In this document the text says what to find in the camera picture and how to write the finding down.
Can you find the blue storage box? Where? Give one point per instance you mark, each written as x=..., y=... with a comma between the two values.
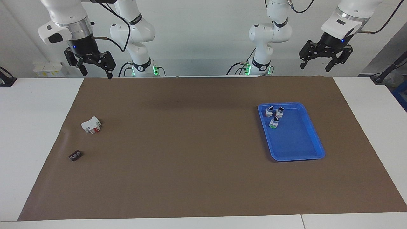
x=401, y=95

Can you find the red-base rotary switch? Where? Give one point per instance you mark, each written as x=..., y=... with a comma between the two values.
x=279, y=112
x=269, y=112

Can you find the black table clamp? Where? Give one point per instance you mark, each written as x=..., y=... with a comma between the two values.
x=6, y=79

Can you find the black terminal block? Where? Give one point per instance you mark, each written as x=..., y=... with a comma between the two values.
x=75, y=156

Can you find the green-base rotary switch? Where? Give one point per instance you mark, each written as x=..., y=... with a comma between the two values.
x=274, y=123

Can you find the white background boxes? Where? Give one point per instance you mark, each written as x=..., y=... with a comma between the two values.
x=47, y=69

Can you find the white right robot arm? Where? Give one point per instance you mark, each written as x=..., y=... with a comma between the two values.
x=63, y=12

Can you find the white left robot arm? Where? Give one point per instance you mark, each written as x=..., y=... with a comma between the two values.
x=270, y=31

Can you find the white circuit breaker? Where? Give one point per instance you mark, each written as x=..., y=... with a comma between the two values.
x=90, y=125

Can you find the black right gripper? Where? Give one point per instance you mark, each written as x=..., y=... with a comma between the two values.
x=82, y=49

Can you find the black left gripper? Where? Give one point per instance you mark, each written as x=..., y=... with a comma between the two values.
x=334, y=44

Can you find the brown table mat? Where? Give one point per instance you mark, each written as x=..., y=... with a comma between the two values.
x=197, y=178

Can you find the blue plastic tray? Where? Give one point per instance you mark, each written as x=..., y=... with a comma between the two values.
x=295, y=143

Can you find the black stand pole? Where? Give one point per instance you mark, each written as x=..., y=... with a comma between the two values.
x=389, y=68

